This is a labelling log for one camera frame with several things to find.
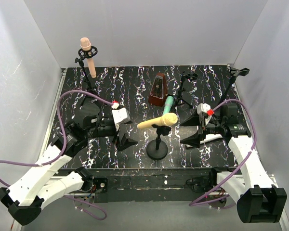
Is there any yellow microphone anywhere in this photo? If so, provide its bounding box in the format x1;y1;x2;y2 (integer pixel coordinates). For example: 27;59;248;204
137;113;178;129

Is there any teal microphone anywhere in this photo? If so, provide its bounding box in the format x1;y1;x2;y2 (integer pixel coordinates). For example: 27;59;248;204
162;96;174;115

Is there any black round-base mic stand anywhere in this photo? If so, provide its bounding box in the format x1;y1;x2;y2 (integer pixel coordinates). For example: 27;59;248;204
146;124;171;161

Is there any small black tripod clip stand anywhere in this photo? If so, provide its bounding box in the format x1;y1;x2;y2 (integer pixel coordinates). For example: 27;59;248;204
174;72;198;108

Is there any black tripod shock-mount stand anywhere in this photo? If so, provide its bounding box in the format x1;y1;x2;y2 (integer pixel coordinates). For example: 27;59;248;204
74;45;99;104

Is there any pink microphone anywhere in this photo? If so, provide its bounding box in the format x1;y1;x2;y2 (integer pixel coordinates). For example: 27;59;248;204
80;37;97;78

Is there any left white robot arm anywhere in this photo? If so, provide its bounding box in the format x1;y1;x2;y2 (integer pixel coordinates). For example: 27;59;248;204
0;102;138;226

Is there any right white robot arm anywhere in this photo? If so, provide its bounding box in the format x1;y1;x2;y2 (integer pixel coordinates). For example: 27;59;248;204
180;99;287;223

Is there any tall black clip stand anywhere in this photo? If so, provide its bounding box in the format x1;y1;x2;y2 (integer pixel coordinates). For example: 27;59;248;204
218;67;250;104

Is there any white microphone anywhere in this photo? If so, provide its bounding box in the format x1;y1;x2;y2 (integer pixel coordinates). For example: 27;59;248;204
200;134;223;144

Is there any brown metronome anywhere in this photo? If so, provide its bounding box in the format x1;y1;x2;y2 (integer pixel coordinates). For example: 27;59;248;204
148;73;168;107

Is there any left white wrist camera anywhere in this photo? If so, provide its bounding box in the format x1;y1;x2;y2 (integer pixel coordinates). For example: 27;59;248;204
111;107;131;131

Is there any black front mounting rail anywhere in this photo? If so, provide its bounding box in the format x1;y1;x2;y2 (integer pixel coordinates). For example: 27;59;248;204
65;167;241;204

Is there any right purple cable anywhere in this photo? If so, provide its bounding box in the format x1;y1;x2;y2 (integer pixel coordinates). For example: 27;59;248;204
189;99;257;207

